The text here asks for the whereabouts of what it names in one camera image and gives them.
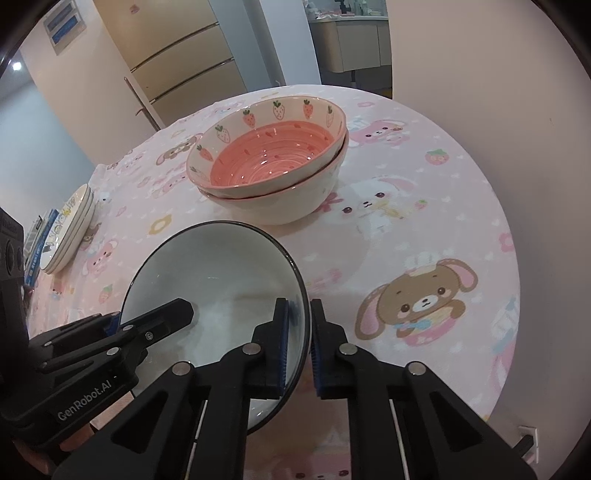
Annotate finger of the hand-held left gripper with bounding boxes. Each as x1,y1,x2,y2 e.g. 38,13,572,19
39,298,195,376
28,312,122,357

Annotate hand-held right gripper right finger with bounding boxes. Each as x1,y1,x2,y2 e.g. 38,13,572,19
310,298,539,480

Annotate pink printed tablecloth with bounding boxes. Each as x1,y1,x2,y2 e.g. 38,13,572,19
23,84,520,480

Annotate white bowl with black rim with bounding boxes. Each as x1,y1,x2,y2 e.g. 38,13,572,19
119,222,311,437

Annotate beige refrigerator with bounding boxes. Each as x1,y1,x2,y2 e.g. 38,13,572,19
121,0,252,126

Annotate toiletries on vanity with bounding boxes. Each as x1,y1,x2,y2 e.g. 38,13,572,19
304,0,389,22

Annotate pink strawberry print bowl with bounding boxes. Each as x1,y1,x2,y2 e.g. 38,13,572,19
198,131,350,226
186,95,348,199

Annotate beige vanity cabinet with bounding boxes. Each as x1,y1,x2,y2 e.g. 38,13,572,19
308,16,393,73

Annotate white wall outlet with plug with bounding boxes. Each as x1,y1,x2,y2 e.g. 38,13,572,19
508,425,540,463

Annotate blue wall sign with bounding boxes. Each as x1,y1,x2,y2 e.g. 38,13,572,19
44,0,88,56

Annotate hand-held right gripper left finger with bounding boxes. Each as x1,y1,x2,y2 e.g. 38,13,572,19
53,298,291,480

